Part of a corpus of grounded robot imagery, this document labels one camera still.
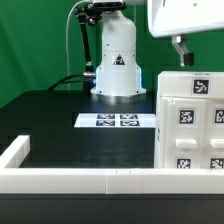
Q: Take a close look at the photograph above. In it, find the white U-shaped fence wall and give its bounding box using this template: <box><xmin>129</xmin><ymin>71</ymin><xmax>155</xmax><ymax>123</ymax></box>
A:
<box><xmin>0</xmin><ymin>135</ymin><xmax>224</xmax><ymax>195</ymax></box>

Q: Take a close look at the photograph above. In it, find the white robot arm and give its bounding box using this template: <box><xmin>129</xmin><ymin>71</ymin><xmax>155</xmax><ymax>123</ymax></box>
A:
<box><xmin>86</xmin><ymin>0</ymin><xmax>224</xmax><ymax>102</ymax></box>

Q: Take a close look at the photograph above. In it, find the white cabinet body box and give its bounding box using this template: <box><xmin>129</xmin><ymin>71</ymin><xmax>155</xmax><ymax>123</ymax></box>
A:
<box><xmin>154</xmin><ymin>97</ymin><xmax>224</xmax><ymax>170</ymax></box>

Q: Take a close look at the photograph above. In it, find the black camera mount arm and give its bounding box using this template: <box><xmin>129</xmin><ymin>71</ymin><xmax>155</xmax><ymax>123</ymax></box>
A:
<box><xmin>75</xmin><ymin>3</ymin><xmax>97</xmax><ymax>77</ymax></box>

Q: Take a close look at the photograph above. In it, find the white marker base plate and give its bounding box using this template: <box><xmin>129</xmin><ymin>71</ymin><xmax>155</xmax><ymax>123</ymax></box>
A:
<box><xmin>74</xmin><ymin>113</ymin><xmax>156</xmax><ymax>128</ymax></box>

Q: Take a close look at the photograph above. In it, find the white cabinet top block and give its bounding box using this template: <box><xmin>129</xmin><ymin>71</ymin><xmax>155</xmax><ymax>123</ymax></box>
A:
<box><xmin>157</xmin><ymin>71</ymin><xmax>224</xmax><ymax>99</ymax></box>

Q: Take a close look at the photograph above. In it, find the white cabinet door panel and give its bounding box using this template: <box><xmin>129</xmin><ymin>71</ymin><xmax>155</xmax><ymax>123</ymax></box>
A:
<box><xmin>167</xmin><ymin>98</ymin><xmax>205</xmax><ymax>169</ymax></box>
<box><xmin>205</xmin><ymin>100</ymin><xmax>224</xmax><ymax>169</ymax></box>

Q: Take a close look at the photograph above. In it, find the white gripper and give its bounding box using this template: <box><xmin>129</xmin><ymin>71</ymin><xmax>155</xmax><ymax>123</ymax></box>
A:
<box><xmin>147</xmin><ymin>0</ymin><xmax>224</xmax><ymax>66</ymax></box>

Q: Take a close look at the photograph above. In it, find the white cable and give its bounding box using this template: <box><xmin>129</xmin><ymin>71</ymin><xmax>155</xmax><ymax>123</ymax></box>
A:
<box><xmin>65</xmin><ymin>0</ymin><xmax>88</xmax><ymax>92</ymax></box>

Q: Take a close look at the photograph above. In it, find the black cable bundle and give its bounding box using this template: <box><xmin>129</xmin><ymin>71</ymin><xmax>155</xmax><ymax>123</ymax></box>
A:
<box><xmin>47</xmin><ymin>73</ymin><xmax>98</xmax><ymax>92</ymax></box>

